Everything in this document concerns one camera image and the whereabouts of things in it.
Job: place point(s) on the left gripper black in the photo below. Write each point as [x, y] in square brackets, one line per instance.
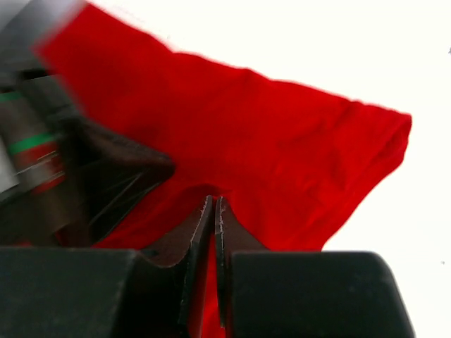
[100, 177]

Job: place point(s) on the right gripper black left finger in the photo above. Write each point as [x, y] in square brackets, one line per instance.
[155, 292]

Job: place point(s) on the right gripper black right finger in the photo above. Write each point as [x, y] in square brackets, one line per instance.
[265, 293]

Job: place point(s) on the red t shirt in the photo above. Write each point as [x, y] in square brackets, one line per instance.
[292, 161]

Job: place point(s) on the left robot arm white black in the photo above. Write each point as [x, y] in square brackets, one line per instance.
[30, 93]

